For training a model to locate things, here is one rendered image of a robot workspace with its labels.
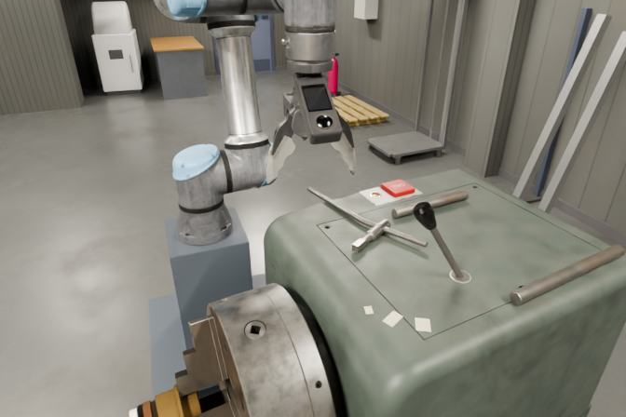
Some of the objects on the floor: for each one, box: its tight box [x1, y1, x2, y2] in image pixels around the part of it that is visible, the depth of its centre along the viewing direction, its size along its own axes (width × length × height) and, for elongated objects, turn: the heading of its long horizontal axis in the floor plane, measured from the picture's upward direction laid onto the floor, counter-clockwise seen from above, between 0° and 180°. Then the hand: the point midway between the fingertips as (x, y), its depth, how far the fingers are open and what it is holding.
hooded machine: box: [91, 1, 144, 95], centre depth 667 cm, size 75×61×134 cm
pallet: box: [332, 95, 389, 127], centre depth 572 cm, size 112×77×10 cm
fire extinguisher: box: [328, 53, 341, 98], centre depth 651 cm, size 27×27×65 cm
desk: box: [150, 36, 207, 101], centre depth 691 cm, size 71×138×74 cm, turn 22°
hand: (313, 182), depth 72 cm, fingers open, 14 cm apart
